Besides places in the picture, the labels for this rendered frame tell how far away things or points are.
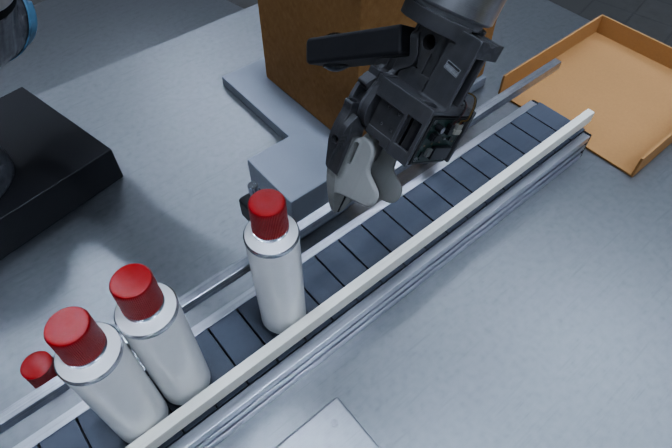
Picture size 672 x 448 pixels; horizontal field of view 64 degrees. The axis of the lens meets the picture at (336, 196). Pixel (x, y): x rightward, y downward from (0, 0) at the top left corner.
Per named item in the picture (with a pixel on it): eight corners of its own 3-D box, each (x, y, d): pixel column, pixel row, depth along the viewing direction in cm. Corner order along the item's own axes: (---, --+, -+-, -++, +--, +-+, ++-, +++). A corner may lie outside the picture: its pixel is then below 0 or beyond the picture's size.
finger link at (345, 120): (325, 175, 48) (365, 88, 44) (314, 166, 49) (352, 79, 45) (358, 172, 52) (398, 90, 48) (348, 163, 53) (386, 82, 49)
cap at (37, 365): (25, 387, 62) (12, 376, 59) (42, 359, 64) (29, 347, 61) (53, 393, 61) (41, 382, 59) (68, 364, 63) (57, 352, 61)
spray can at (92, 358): (131, 458, 52) (43, 375, 36) (108, 415, 55) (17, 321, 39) (179, 422, 54) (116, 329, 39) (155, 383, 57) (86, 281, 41)
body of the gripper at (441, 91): (398, 174, 44) (472, 35, 38) (331, 119, 48) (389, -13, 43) (446, 168, 50) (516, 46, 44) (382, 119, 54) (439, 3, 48)
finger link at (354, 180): (345, 245, 50) (389, 161, 45) (306, 206, 52) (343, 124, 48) (367, 239, 52) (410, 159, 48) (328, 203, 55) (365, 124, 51)
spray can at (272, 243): (279, 345, 59) (258, 236, 44) (252, 313, 62) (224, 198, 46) (316, 318, 62) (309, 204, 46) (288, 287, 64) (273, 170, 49)
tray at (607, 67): (632, 177, 82) (643, 159, 79) (497, 93, 95) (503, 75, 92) (724, 96, 95) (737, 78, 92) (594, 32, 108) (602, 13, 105)
